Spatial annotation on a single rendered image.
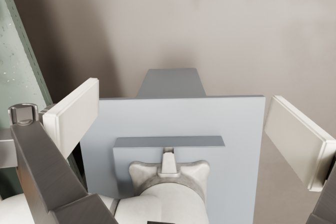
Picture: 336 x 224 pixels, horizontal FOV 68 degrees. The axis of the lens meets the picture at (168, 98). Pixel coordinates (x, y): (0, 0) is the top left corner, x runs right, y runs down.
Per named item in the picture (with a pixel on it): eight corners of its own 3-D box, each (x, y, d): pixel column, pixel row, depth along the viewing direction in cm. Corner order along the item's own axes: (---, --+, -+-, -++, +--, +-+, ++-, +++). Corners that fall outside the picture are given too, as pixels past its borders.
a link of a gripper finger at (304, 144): (325, 141, 12) (341, 142, 12) (271, 94, 18) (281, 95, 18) (308, 192, 13) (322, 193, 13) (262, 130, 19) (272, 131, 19)
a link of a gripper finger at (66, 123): (60, 169, 13) (45, 167, 13) (99, 115, 19) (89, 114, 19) (56, 115, 12) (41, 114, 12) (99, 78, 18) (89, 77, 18)
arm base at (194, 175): (210, 144, 54) (214, 158, 49) (208, 223, 61) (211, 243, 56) (127, 145, 55) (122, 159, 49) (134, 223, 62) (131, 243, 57)
